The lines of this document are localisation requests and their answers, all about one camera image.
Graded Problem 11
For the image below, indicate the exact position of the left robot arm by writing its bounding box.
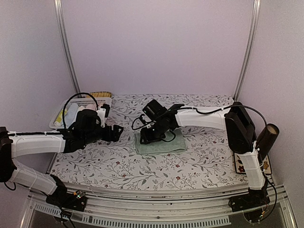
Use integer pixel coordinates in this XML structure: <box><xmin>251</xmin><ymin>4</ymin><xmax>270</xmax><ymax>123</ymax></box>
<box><xmin>0</xmin><ymin>125</ymin><xmax>124</xmax><ymax>206</ymax></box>

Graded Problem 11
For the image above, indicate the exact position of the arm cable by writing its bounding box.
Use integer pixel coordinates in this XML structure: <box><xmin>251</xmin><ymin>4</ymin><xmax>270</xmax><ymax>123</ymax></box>
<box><xmin>62</xmin><ymin>92</ymin><xmax>100</xmax><ymax>130</ymax></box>
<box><xmin>132</xmin><ymin>105</ymin><xmax>268</xmax><ymax>143</ymax></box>

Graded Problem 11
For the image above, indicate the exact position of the metal frame post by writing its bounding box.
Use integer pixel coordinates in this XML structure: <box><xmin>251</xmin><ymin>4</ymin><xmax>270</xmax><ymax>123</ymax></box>
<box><xmin>233</xmin><ymin>0</ymin><xmax>261</xmax><ymax>101</ymax></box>
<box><xmin>54</xmin><ymin>0</ymin><xmax>81</xmax><ymax>93</ymax></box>

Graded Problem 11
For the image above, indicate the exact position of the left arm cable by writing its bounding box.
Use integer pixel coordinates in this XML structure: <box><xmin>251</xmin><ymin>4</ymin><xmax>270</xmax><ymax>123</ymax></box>
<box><xmin>62</xmin><ymin>92</ymin><xmax>100</xmax><ymax>130</ymax></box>

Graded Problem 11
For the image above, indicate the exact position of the floral ceramic tray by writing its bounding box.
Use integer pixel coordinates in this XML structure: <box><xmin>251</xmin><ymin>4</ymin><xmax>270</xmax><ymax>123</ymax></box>
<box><xmin>233</xmin><ymin>153</ymin><xmax>272</xmax><ymax>176</ymax></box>

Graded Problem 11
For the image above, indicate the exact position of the right metal frame post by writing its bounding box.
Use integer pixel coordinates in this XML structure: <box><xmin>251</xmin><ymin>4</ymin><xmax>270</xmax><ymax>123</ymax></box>
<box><xmin>233</xmin><ymin>0</ymin><xmax>261</xmax><ymax>101</ymax></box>

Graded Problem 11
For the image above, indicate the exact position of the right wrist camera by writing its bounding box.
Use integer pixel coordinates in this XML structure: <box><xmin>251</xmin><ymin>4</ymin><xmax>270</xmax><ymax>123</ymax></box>
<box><xmin>142</xmin><ymin>99</ymin><xmax>167</xmax><ymax>120</ymax></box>

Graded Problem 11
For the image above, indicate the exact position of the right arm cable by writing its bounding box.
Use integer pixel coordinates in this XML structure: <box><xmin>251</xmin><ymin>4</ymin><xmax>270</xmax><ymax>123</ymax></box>
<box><xmin>132</xmin><ymin>105</ymin><xmax>268</xmax><ymax>143</ymax></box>

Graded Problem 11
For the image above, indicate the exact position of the white plastic basket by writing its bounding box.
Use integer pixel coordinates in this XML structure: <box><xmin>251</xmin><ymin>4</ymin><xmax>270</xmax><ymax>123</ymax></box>
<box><xmin>49</xmin><ymin>97</ymin><xmax>112</xmax><ymax>130</ymax></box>

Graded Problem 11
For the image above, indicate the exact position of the blue rolled towel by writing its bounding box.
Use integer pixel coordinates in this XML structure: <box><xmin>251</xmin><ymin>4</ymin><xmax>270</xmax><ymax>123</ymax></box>
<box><xmin>65</xmin><ymin>103</ymin><xmax>78</xmax><ymax>126</ymax></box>

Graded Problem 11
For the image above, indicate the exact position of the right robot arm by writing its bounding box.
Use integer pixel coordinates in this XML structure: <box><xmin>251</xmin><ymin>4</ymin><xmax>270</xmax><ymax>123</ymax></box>
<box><xmin>140</xmin><ymin>100</ymin><xmax>267</xmax><ymax>207</ymax></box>

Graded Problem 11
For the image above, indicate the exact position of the yellow rolled towel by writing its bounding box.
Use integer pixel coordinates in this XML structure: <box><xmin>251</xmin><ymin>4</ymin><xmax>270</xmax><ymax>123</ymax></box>
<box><xmin>54</xmin><ymin>109</ymin><xmax>66</xmax><ymax>127</ymax></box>

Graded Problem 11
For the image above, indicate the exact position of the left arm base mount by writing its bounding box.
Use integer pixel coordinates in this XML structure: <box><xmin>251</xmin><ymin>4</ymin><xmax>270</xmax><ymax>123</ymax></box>
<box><xmin>46</xmin><ymin>188</ymin><xmax>87</xmax><ymax>212</ymax></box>

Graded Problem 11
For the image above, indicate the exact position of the green towel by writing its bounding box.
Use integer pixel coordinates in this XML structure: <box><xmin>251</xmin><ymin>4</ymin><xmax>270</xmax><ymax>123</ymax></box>
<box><xmin>134</xmin><ymin>129</ymin><xmax>187</xmax><ymax>155</ymax></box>

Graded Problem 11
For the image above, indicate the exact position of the floral tablecloth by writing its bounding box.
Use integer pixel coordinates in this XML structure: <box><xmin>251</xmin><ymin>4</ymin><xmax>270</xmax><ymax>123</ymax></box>
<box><xmin>50</xmin><ymin>95</ymin><xmax>247</xmax><ymax>191</ymax></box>

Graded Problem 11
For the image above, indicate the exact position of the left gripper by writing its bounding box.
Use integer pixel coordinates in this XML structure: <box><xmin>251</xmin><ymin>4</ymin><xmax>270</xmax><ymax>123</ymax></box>
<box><xmin>83</xmin><ymin>123</ymin><xmax>124</xmax><ymax>145</ymax></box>

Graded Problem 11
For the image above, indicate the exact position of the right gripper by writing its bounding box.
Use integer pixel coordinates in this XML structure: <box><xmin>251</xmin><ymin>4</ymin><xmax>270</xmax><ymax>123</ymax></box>
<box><xmin>140</xmin><ymin>119</ymin><xmax>168</xmax><ymax>144</ymax></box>

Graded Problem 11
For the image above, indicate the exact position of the left metal frame post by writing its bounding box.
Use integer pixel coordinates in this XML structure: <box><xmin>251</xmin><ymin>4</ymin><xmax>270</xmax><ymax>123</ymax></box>
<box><xmin>54</xmin><ymin>0</ymin><xmax>81</xmax><ymax>93</ymax></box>

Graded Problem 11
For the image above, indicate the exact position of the dark cylinder roll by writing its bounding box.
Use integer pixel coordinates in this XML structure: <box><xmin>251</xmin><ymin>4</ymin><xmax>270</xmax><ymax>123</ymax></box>
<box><xmin>256</xmin><ymin>123</ymin><xmax>280</xmax><ymax>162</ymax></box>

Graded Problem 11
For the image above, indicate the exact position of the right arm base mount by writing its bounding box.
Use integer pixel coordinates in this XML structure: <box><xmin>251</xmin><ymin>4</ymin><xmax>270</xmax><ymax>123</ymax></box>
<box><xmin>228</xmin><ymin>189</ymin><xmax>270</xmax><ymax>212</ymax></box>

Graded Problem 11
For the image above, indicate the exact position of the woven straw brush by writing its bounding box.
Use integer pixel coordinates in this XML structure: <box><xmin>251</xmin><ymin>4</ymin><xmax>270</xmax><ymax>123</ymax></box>
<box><xmin>90</xmin><ymin>91</ymin><xmax>112</xmax><ymax>98</ymax></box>

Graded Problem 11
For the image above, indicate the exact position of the metal front rail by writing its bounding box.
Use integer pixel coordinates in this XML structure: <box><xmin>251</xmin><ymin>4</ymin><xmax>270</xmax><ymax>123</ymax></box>
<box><xmin>20</xmin><ymin>184</ymin><xmax>297</xmax><ymax>228</ymax></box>

